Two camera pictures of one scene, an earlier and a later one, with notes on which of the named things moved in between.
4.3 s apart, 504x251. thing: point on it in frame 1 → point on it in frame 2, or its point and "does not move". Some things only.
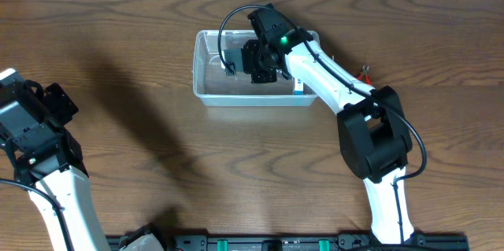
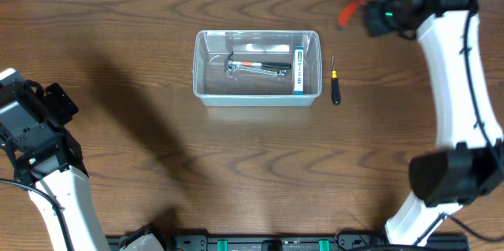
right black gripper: (267, 76) → (371, 22)
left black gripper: (56, 105) does not move
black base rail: (309, 242) does not move
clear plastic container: (213, 86) does not move
